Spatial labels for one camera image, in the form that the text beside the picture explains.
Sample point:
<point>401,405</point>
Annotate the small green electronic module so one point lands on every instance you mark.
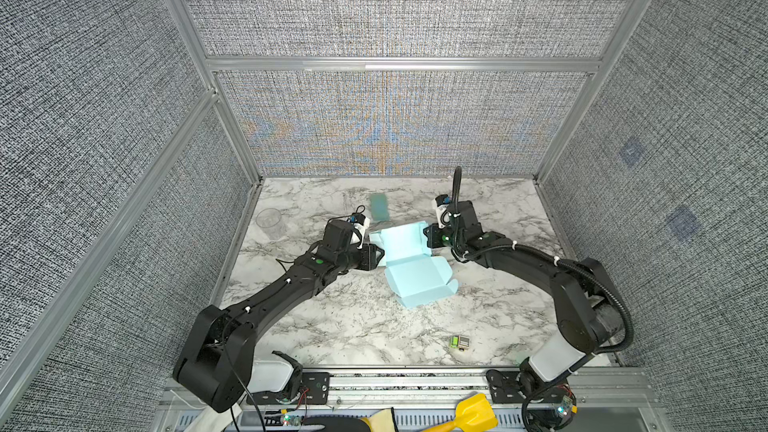
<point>459,342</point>

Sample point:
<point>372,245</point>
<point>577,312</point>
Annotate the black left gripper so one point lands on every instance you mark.
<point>369,260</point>

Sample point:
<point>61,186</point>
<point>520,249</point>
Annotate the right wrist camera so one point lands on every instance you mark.
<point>442,208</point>

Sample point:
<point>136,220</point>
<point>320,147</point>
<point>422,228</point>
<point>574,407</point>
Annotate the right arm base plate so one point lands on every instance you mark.
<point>515,386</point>

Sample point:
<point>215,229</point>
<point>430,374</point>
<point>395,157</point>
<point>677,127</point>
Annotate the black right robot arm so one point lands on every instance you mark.
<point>591,316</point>

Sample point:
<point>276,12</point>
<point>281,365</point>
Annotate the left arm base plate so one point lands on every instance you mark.
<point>311,389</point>

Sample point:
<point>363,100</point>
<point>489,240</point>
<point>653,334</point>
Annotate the clear plastic cup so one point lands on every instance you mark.
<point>270,222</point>

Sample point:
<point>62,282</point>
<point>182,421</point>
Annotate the yellow plastic scoop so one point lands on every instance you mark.
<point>474,414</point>

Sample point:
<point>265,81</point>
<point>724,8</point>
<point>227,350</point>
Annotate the light blue paper box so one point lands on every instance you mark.
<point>414,275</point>

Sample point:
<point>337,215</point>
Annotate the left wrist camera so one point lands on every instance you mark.
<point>360,223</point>

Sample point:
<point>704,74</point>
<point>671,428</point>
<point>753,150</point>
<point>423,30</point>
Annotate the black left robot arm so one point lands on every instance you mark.
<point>216,360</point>

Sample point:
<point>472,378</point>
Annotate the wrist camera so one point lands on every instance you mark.
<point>442,208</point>
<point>360,223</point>

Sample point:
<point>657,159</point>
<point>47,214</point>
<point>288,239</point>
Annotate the aluminium front rail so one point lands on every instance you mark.
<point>370,387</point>

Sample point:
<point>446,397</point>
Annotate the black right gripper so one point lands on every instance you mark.
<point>430,232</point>

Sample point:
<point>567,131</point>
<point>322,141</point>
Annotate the white cloth strip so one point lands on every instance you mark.
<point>211,421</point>

